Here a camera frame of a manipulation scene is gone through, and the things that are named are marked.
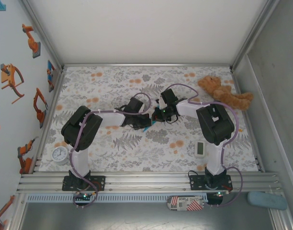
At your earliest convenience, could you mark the blue cloth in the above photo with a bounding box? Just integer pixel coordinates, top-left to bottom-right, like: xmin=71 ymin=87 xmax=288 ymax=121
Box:
xmin=143 ymin=119 xmax=158 ymax=133

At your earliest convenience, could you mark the floral patterned table mat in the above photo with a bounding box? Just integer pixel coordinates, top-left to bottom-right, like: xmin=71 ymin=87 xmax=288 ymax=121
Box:
xmin=38 ymin=66 xmax=259 ymax=172

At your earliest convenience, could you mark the white digital timer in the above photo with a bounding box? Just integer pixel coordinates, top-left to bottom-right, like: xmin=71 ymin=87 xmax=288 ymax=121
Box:
xmin=193 ymin=140 xmax=206 ymax=159

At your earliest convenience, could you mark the brown plush teddy bear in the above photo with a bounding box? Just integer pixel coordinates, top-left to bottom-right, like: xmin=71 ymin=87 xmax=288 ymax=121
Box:
xmin=197 ymin=75 xmax=254 ymax=111

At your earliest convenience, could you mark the white round analog clock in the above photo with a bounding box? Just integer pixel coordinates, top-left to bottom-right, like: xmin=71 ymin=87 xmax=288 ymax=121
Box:
xmin=52 ymin=146 xmax=70 ymax=165

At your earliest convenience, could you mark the newspaper print pencil case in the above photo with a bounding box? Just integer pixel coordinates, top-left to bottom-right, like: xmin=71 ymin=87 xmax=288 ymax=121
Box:
xmin=167 ymin=195 xmax=205 ymax=212

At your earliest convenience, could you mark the blue orange robot sticker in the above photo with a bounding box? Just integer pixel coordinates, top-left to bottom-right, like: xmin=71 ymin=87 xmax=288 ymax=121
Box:
xmin=47 ymin=59 xmax=56 ymax=93

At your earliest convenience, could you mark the blue-grey sponge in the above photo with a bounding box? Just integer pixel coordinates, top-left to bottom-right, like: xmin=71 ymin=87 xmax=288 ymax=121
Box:
xmin=247 ymin=191 xmax=288 ymax=211

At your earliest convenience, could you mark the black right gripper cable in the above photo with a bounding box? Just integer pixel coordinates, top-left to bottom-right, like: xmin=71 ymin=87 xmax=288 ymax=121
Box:
xmin=164 ymin=115 xmax=179 ymax=125

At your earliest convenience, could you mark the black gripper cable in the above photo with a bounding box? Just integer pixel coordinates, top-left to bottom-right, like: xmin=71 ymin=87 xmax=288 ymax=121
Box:
xmin=113 ymin=104 xmax=130 ymax=113
xmin=164 ymin=115 xmax=179 ymax=125

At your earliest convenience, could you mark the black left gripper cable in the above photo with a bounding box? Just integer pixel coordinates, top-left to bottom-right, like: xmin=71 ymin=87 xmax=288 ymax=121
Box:
xmin=113 ymin=104 xmax=130 ymax=113

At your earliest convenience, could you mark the aluminium frame rail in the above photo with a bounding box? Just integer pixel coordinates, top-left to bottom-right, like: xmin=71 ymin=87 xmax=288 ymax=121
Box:
xmin=62 ymin=62 xmax=232 ymax=68
xmin=31 ymin=68 xmax=66 ymax=173
xmin=231 ymin=68 xmax=266 ymax=173

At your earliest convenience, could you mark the aluminium extrusion rail bed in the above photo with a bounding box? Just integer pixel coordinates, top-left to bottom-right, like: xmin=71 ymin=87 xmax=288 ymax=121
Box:
xmin=16 ymin=170 xmax=285 ymax=194

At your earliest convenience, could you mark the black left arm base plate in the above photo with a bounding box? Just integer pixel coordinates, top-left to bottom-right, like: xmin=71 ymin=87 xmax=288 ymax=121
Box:
xmin=62 ymin=175 xmax=106 ymax=192

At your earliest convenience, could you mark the white slotted cable duct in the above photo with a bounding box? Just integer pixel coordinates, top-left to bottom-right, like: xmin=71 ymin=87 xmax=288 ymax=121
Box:
xmin=26 ymin=193 xmax=209 ymax=202

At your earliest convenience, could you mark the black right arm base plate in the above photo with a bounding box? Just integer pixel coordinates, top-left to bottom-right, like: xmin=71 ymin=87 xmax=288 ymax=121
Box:
xmin=189 ymin=174 xmax=233 ymax=191

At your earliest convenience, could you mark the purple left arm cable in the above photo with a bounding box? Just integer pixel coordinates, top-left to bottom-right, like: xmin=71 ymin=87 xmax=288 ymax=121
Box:
xmin=69 ymin=92 xmax=152 ymax=210

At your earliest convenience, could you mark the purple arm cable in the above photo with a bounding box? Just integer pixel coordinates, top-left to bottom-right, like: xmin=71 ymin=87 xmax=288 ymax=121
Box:
xmin=165 ymin=83 xmax=244 ymax=208
xmin=69 ymin=92 xmax=152 ymax=210

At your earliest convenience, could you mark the aluminium frame post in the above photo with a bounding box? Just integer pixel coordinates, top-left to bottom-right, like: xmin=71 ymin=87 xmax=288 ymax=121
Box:
xmin=268 ymin=207 xmax=293 ymax=230
xmin=19 ymin=0 xmax=65 ymax=71
xmin=7 ymin=193 xmax=27 ymax=230
xmin=229 ymin=0 xmax=281 ymax=71

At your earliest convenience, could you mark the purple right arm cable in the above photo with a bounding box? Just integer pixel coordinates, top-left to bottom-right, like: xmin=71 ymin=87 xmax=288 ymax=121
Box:
xmin=165 ymin=83 xmax=244 ymax=208

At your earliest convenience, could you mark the orange claw gripper wall sticker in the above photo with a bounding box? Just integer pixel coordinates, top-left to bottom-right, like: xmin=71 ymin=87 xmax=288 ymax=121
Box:
xmin=0 ymin=63 xmax=25 ymax=104

